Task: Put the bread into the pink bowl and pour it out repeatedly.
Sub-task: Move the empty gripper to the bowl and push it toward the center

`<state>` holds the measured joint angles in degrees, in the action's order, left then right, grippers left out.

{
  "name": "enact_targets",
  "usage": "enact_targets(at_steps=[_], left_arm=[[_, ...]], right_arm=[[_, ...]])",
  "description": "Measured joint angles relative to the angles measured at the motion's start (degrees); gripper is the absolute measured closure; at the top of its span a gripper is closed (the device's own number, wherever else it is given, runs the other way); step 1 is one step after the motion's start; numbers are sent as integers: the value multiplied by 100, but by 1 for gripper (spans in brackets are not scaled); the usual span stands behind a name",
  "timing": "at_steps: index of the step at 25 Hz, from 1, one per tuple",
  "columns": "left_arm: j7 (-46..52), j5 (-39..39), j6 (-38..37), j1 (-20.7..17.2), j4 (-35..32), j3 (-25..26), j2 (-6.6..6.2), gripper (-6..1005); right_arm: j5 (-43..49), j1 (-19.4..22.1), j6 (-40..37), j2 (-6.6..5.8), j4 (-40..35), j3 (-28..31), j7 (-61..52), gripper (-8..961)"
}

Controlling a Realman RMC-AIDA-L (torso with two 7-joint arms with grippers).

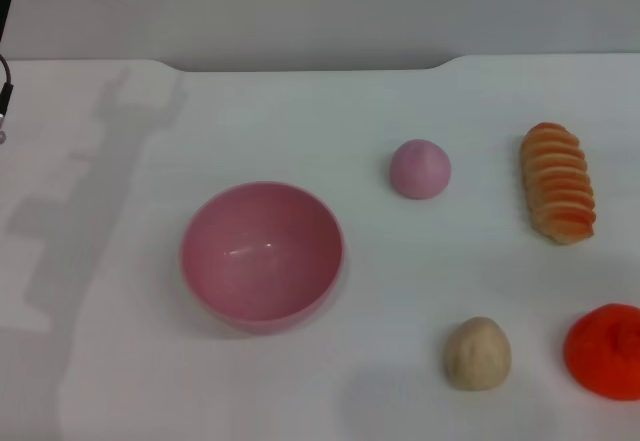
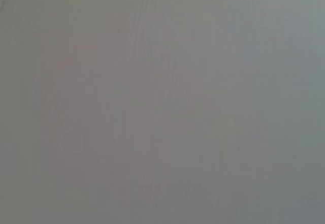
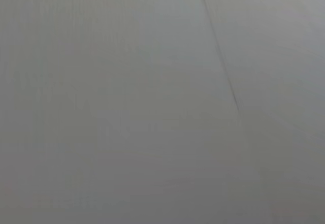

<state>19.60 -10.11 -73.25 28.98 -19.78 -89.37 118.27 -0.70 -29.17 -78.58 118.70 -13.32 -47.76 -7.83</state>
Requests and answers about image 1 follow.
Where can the orange-red swirl bun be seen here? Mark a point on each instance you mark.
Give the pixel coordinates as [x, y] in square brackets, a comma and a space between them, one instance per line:
[605, 353]

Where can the pink plastic bowl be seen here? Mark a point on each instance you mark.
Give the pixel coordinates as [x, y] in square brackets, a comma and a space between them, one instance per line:
[260, 261]

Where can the beige round bun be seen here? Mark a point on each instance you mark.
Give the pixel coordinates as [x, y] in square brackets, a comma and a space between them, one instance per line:
[477, 355]

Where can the ridged orange bread loaf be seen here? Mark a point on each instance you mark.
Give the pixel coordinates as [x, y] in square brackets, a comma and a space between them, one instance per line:
[559, 186]

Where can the pink round bun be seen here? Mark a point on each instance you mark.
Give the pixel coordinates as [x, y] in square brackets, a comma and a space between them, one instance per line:
[420, 170]

